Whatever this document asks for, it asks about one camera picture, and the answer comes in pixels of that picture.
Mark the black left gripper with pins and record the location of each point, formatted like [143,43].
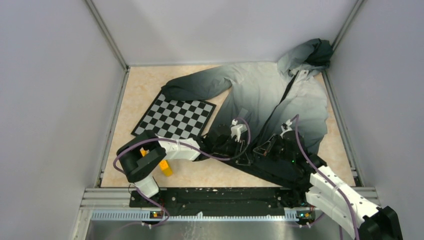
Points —
[238,146]

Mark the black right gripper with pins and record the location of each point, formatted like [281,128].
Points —
[266,149]

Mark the grey gradient hooded jacket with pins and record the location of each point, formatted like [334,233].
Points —
[266,94]

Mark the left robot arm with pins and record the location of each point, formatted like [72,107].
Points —
[140,156]

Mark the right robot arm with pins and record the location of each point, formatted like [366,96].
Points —
[318,185]

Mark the black white checkerboard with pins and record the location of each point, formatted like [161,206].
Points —
[175,119]

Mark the yellow block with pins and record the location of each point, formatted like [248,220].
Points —
[164,165]

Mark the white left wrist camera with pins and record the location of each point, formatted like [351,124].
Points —
[237,128]

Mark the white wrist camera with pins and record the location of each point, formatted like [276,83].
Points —
[237,128]
[286,127]

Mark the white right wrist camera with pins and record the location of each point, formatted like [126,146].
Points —
[286,127]

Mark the grey cable duct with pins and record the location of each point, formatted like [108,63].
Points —
[147,216]

